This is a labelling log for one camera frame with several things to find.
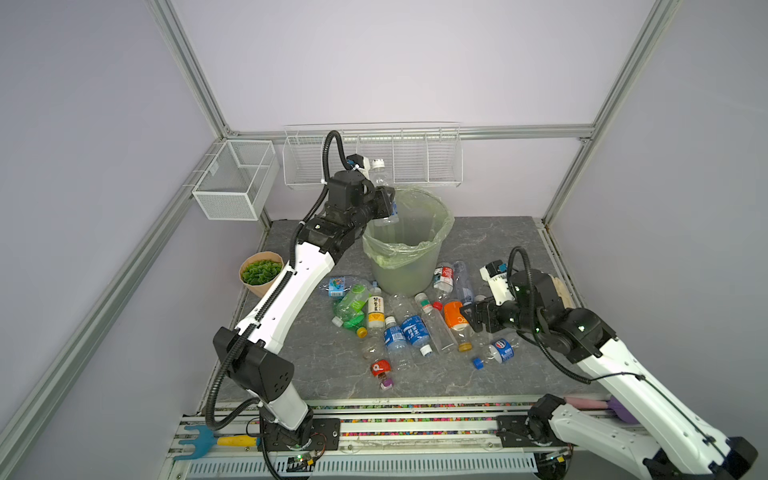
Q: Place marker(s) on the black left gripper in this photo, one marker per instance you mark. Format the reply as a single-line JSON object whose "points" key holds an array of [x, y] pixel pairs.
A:
{"points": [[385, 203]]}

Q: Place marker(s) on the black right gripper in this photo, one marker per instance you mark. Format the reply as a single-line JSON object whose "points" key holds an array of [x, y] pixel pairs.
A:
{"points": [[490, 307]]}

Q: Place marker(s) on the clear bottle white cap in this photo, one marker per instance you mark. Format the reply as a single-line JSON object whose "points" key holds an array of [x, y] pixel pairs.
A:
{"points": [[380, 178]]}

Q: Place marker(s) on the Pepsi label bottle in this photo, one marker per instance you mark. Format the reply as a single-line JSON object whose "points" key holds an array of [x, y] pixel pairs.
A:
{"points": [[497, 351]]}

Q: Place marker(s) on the clear bottle colourful label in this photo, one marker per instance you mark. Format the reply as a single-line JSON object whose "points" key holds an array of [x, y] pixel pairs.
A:
{"points": [[336, 287]]}

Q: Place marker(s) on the clear bottle green label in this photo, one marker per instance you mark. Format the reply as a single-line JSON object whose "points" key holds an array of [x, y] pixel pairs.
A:
{"points": [[353, 302]]}

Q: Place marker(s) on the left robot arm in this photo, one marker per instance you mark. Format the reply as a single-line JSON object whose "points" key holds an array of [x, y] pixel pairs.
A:
{"points": [[251, 370]]}

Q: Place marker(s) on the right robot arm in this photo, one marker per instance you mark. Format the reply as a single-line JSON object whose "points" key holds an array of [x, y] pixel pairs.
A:
{"points": [[678, 444]]}

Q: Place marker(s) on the green bagged waste bin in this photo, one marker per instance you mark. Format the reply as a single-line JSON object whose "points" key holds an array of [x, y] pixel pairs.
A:
{"points": [[404, 254]]}

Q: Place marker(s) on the orange label bottle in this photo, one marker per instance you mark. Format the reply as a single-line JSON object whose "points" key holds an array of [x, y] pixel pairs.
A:
{"points": [[458, 325]]}

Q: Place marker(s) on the clear bottle blue cap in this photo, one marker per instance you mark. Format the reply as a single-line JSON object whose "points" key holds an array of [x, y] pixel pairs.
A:
{"points": [[463, 289]]}

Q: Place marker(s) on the clear bottle green cap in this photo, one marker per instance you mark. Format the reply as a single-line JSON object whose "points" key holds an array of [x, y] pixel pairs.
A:
{"points": [[436, 325]]}

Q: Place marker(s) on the red label cola bottle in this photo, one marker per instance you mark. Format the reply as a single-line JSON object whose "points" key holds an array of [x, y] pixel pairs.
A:
{"points": [[443, 277]]}

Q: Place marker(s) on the blue label bottle white cap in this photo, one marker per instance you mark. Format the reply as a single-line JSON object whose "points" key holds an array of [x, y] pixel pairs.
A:
{"points": [[412, 325]]}

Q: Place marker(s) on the beige wooden brush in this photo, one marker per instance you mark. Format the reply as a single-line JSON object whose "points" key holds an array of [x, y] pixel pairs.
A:
{"points": [[563, 292]]}

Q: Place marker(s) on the small blue label bottle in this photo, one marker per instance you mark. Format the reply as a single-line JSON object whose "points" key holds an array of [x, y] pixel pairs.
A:
{"points": [[396, 345]]}

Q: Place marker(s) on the bottle yellow white label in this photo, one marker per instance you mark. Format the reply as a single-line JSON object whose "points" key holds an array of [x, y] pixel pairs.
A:
{"points": [[375, 308]]}

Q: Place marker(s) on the clear bottle yellow cap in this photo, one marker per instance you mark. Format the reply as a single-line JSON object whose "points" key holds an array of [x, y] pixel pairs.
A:
{"points": [[372, 342]]}

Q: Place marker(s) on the red label purple cap bottle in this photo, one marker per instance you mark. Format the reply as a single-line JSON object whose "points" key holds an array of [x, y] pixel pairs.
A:
{"points": [[382, 371]]}

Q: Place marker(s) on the crushed green bottle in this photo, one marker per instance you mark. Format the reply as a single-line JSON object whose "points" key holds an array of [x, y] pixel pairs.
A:
{"points": [[352, 321]]}

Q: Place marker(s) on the beige plant pot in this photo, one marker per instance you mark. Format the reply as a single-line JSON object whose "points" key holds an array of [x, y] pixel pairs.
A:
{"points": [[261, 290]]}

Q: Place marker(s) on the green artificial plant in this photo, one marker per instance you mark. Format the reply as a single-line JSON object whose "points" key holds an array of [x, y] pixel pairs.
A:
{"points": [[261, 272]]}

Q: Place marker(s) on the white mesh side basket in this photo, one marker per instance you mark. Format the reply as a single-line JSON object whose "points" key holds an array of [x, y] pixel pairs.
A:
{"points": [[237, 181]]}

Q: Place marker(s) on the purple pink tool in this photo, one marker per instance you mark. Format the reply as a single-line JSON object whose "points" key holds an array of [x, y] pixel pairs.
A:
{"points": [[611, 404]]}

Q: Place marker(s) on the blue yellow garden fork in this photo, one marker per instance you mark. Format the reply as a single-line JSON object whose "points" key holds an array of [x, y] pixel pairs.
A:
{"points": [[204, 440]]}

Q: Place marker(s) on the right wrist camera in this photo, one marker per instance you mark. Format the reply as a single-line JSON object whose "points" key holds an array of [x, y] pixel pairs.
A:
{"points": [[495, 275]]}

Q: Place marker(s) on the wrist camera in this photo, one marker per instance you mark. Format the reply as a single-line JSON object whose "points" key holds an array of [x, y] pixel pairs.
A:
{"points": [[495, 275], [359, 163]]}

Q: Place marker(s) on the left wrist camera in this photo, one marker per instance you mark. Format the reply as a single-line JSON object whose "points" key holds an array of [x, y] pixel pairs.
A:
{"points": [[359, 163]]}

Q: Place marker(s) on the white wire wall basket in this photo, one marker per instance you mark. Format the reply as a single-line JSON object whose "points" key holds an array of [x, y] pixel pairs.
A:
{"points": [[423, 154]]}

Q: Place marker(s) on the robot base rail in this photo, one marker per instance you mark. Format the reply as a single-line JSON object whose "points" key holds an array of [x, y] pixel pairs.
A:
{"points": [[381, 438]]}

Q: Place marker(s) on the aluminium frame corner post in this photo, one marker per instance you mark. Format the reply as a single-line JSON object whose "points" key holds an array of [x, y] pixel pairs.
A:
{"points": [[172, 30]]}

